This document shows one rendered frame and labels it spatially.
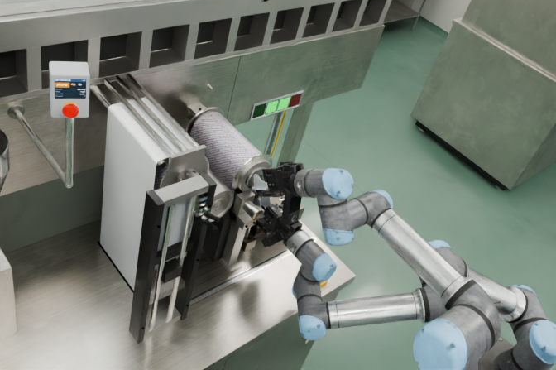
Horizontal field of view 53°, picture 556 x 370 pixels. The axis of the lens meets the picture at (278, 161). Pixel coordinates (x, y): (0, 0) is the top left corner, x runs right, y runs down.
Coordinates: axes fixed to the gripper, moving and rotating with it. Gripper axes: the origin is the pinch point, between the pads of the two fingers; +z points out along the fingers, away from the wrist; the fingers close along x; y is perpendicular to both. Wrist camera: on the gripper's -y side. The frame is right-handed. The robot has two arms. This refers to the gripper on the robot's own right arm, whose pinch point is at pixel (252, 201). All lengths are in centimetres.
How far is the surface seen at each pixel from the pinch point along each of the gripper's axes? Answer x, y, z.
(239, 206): 12.1, 8.5, -5.7
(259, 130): -140, -109, 131
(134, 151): 41, 30, 7
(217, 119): 6.2, 22.4, 17.8
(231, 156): 10.9, 20.1, 3.6
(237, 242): 10.0, -6.9, -7.2
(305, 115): -73, -18, 46
